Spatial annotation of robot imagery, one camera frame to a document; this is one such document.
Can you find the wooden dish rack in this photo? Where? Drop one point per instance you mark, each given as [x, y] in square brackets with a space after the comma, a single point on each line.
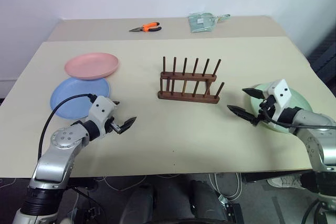
[189, 98]

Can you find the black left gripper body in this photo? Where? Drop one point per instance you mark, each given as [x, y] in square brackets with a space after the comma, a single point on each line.
[111, 125]

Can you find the green round plate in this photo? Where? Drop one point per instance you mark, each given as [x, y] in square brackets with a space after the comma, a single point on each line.
[299, 99]

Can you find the black ribbed panel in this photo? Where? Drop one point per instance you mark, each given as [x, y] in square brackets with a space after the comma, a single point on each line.
[324, 53]

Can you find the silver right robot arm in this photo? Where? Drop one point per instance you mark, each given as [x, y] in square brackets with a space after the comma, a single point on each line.
[317, 140]

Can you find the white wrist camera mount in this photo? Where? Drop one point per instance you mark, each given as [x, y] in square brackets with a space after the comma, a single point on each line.
[101, 111]
[282, 94]

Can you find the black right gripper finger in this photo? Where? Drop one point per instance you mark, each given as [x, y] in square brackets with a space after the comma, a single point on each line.
[244, 113]
[253, 93]

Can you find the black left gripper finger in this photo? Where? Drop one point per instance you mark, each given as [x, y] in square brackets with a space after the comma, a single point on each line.
[127, 125]
[116, 102]

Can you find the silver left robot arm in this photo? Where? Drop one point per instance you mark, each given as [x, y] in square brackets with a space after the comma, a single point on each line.
[57, 153]

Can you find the silver metal bracket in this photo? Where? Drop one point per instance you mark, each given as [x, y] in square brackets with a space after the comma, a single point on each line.
[228, 208]

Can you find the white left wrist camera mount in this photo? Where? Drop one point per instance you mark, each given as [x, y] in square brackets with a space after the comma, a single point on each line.
[101, 111]

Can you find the white sneaker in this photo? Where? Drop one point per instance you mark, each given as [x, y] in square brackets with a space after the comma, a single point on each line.
[284, 182]

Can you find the dark rounded shape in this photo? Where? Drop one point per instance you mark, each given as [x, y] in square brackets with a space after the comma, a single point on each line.
[137, 204]
[207, 203]

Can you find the green packaged cloth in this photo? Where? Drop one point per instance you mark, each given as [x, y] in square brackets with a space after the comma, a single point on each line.
[200, 22]

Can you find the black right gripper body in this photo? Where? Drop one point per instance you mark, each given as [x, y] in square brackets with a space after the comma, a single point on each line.
[266, 108]

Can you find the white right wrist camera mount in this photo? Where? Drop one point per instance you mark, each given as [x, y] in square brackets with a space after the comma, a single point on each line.
[282, 94]

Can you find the blue round plate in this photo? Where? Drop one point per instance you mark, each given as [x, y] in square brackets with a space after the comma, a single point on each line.
[71, 91]

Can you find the pink round plate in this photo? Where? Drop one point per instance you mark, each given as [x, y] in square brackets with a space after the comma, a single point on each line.
[92, 64]

